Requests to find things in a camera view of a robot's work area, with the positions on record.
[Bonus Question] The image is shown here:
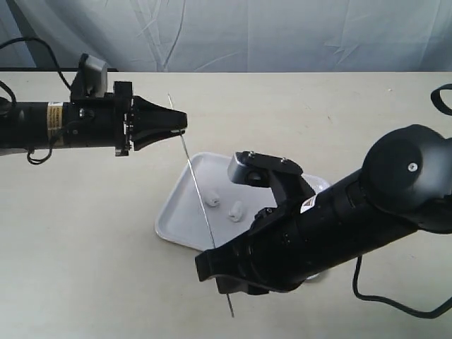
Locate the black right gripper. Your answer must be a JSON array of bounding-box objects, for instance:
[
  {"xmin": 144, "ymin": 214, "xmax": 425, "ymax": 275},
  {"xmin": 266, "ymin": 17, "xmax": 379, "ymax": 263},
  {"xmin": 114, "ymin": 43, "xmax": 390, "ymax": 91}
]
[{"xmin": 194, "ymin": 204, "xmax": 339, "ymax": 295}]

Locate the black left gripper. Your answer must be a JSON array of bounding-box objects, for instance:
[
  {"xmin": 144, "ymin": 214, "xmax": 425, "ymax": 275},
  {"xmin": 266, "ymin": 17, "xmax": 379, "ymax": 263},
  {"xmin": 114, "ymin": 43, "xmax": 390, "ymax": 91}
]
[{"xmin": 63, "ymin": 81, "xmax": 188, "ymax": 157}]

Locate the thin metal skewer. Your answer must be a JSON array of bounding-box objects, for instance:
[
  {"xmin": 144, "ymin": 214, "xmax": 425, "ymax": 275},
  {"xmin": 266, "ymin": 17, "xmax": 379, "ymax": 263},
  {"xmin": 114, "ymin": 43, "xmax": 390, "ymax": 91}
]
[{"xmin": 167, "ymin": 92, "xmax": 235, "ymax": 319}]

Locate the white marshmallow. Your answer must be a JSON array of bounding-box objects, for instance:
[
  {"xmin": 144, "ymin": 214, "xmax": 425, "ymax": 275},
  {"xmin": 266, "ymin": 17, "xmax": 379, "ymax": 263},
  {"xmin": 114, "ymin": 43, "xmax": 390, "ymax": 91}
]
[
  {"xmin": 228, "ymin": 201, "xmax": 244, "ymax": 222},
  {"xmin": 203, "ymin": 190, "xmax": 220, "ymax": 208}
]

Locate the white marshmallow top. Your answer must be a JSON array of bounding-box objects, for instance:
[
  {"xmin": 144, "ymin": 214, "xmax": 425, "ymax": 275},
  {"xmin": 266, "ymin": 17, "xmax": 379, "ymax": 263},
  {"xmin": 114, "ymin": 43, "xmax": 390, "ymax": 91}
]
[{"xmin": 203, "ymin": 190, "xmax": 220, "ymax": 208}]

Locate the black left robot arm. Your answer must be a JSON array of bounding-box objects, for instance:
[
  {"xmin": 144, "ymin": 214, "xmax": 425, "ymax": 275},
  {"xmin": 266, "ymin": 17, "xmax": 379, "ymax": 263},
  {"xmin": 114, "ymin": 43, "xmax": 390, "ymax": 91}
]
[{"xmin": 1, "ymin": 81, "xmax": 188, "ymax": 157}]

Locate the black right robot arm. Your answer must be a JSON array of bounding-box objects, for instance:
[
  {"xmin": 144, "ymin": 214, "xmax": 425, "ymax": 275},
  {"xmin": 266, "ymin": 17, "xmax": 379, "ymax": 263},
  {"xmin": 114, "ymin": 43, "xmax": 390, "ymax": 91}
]
[{"xmin": 195, "ymin": 125, "xmax": 451, "ymax": 295}]

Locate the white plastic tray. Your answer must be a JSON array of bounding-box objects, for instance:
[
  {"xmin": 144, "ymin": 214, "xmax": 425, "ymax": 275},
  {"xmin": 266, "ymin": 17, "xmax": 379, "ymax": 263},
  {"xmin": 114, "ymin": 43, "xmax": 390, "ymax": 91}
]
[{"xmin": 154, "ymin": 151, "xmax": 333, "ymax": 283}]

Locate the white backdrop cloth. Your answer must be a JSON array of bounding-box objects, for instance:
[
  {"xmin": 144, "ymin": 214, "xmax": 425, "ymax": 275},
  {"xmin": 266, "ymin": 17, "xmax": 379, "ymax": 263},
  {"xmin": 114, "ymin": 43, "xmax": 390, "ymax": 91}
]
[{"xmin": 1, "ymin": 1, "xmax": 451, "ymax": 72}]

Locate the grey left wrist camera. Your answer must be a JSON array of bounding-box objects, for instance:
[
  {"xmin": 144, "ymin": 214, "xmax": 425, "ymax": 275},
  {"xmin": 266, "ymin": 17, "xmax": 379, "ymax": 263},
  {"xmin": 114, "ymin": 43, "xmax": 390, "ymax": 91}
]
[{"xmin": 70, "ymin": 53, "xmax": 107, "ymax": 101}]

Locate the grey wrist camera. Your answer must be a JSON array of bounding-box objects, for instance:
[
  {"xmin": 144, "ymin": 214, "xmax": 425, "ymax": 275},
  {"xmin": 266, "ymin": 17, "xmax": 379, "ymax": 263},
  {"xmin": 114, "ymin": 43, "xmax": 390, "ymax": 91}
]
[
  {"xmin": 227, "ymin": 151, "xmax": 315, "ymax": 206},
  {"xmin": 70, "ymin": 53, "xmax": 107, "ymax": 101}
]

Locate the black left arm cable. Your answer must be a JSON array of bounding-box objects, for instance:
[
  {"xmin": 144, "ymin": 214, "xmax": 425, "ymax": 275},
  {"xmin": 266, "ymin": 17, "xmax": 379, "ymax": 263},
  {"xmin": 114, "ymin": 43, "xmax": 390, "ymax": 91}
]
[{"xmin": 0, "ymin": 37, "xmax": 71, "ymax": 165}]

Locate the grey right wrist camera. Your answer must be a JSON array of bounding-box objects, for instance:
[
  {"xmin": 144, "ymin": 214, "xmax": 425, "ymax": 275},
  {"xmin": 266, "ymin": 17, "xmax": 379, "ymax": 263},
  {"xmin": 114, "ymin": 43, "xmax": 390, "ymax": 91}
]
[{"xmin": 227, "ymin": 151, "xmax": 315, "ymax": 206}]

